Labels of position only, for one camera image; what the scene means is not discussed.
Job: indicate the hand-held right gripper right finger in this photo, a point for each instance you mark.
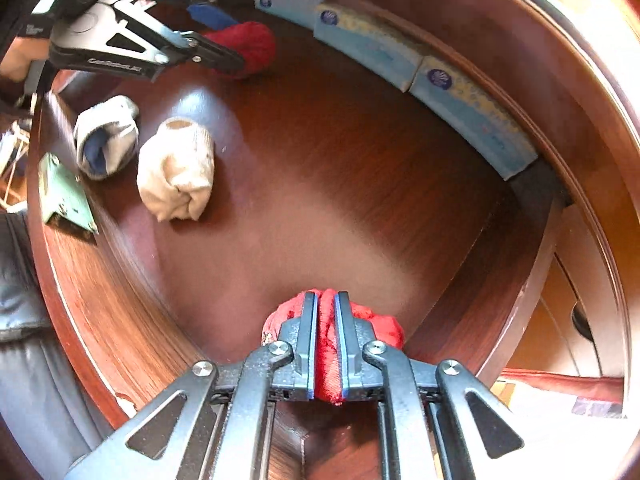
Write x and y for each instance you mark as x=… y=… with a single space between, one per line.
x=341 y=345

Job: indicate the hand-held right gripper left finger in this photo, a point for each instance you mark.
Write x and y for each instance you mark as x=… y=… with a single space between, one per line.
x=314 y=345

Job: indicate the red sock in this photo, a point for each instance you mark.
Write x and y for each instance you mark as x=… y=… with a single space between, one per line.
x=250 y=45
x=327 y=360

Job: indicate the wooden drawer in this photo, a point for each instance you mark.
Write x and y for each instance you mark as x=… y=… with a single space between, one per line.
x=350 y=185

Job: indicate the person's left hand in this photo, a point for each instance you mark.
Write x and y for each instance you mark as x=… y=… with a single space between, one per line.
x=17 y=57

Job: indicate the light blue box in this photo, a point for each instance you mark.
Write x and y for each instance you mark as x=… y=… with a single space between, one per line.
x=287 y=4
x=475 y=115
x=370 y=42

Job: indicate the beige sock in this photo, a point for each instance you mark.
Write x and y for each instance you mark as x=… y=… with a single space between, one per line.
x=177 y=175

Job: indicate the white and blue sock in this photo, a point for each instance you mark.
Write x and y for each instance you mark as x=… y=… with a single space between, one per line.
x=107 y=135

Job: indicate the reddish brown strip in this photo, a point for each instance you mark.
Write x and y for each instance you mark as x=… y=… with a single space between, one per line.
x=560 y=382

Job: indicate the beige wooden panel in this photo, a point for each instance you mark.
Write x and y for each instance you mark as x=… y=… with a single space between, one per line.
x=560 y=300

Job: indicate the person's grey clothing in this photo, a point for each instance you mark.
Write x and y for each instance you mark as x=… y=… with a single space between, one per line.
x=35 y=360

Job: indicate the green metal drawer bracket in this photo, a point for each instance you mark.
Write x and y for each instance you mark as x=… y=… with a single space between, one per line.
x=65 y=195

